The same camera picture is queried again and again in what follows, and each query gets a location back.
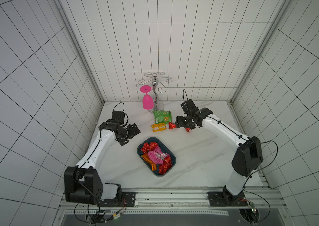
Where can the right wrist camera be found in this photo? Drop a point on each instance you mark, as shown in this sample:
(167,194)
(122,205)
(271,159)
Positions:
(189,107)

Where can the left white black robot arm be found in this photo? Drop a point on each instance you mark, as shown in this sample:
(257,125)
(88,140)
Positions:
(82,183)

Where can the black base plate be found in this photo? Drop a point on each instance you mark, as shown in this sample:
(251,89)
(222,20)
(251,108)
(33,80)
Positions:
(224,199)
(122,199)

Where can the yellow snack packet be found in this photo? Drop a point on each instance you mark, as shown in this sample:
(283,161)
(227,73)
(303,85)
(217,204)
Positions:
(159,127)

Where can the purple tea bag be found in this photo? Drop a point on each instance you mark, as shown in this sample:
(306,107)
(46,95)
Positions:
(152,154)

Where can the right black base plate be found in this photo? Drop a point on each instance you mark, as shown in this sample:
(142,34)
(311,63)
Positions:
(224,199)

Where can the pink plastic wine glass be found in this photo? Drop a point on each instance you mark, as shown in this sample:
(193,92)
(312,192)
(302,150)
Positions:
(147,100)

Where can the aluminium mounting rail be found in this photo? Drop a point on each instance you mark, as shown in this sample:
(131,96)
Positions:
(200,200)

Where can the orange tea bag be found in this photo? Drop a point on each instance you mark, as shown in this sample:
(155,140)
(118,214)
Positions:
(147,159)

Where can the pink tea bag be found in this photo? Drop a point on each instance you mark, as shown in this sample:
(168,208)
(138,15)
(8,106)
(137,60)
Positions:
(161,157)

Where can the silver metal glass rack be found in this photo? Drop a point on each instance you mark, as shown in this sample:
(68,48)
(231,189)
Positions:
(153,80)

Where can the green snack packet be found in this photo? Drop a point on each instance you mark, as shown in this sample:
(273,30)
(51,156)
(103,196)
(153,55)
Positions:
(162,116)

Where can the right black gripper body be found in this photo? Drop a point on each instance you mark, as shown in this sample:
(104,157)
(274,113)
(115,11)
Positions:
(181,122)

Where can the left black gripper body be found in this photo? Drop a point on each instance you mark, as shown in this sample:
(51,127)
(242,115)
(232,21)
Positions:
(121,138)

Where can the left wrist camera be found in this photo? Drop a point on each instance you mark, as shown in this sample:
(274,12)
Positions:
(120,117)

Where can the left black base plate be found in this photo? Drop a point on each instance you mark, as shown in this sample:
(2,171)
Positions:
(122,199)

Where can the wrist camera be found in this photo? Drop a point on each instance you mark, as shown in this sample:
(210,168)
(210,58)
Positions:
(120,117)
(189,107)

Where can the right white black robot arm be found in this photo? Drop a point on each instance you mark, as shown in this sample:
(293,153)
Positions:
(247,150)

